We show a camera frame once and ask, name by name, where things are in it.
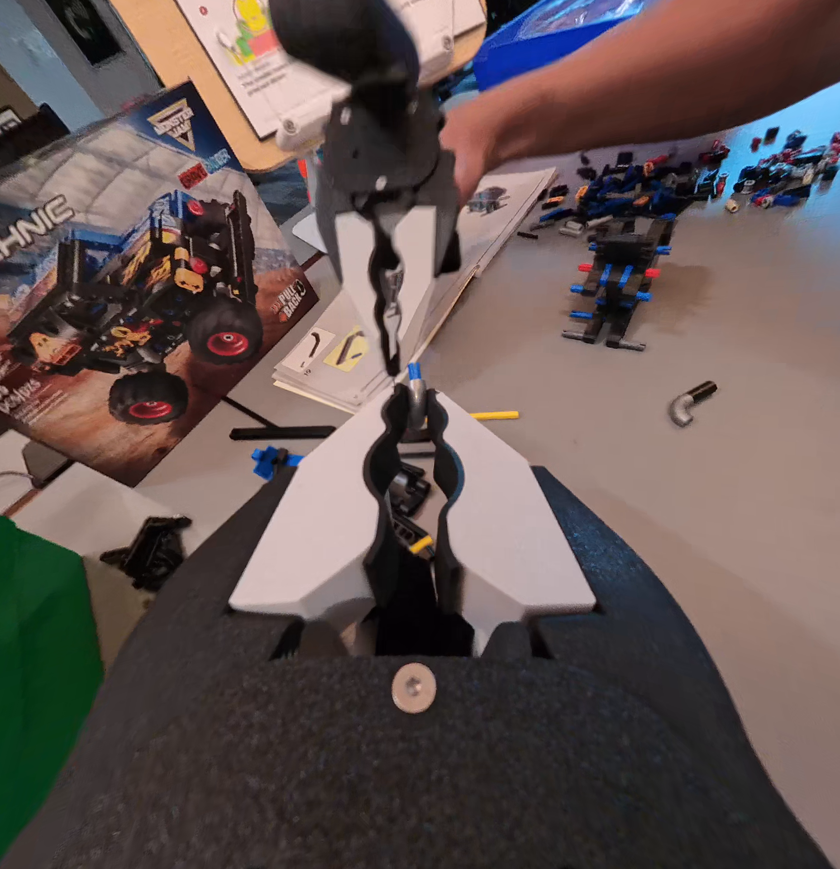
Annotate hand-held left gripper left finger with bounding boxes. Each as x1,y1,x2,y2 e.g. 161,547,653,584
229,384,409,632

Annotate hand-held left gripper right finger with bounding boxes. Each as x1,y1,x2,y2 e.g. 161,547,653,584
423,386,599,654

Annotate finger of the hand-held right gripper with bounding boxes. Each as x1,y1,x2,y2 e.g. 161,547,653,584
332,209,398,377
386,202,438,377

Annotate grey elbow lego piece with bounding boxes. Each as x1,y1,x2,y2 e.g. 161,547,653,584
669,380,719,429
405,363,429,433

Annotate black lego chassis assembly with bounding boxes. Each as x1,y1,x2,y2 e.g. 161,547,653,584
561,216,679,353

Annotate person's right forearm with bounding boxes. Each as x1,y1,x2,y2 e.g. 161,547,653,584
488,0,840,165

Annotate lego instruction booklet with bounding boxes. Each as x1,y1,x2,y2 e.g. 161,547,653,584
272,166,558,414

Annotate blue lego panel piece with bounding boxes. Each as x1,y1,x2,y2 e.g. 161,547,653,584
251,444,305,480

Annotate heap of black lego pieces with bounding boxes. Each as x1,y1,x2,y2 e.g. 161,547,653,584
100,516,193,592

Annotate pile of lego beams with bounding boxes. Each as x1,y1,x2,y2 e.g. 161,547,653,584
518,146,730,240

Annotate monster truck lego box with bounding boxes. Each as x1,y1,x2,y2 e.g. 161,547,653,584
0,81,320,487

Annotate pile of small lego pins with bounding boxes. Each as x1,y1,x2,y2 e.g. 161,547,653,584
698,125,840,213

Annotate person's right hand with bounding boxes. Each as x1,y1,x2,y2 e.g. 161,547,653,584
439,100,515,205

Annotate white sheet clip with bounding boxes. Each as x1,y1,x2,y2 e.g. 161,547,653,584
276,112,331,152
419,30,462,84

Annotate black long rod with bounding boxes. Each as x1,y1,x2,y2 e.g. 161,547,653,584
230,425,337,441
220,396,282,430

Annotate blue bin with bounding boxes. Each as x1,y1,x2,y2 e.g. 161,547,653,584
473,0,645,93

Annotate instruction sheet on wooden stand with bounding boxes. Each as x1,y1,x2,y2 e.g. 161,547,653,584
111,0,490,175

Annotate green bin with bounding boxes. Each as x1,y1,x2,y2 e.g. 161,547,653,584
0,509,106,843

